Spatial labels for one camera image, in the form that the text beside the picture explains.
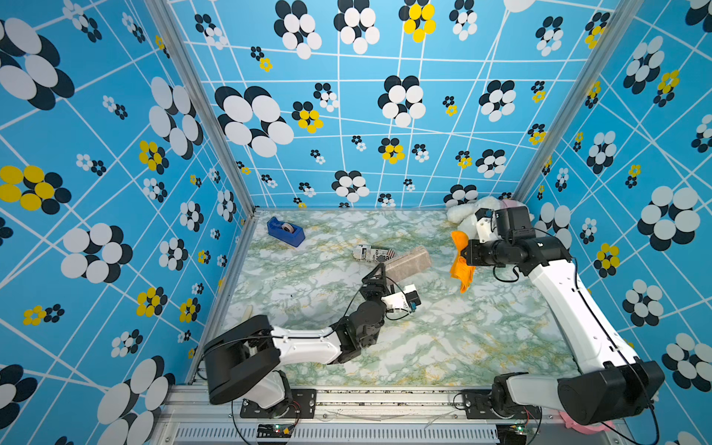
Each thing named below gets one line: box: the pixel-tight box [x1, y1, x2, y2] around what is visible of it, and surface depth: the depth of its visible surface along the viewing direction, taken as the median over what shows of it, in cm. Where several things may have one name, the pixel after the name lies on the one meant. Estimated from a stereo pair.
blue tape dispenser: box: [267, 216, 306, 248], surface depth 109 cm
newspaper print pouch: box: [352, 244, 396, 263], surface depth 104 cm
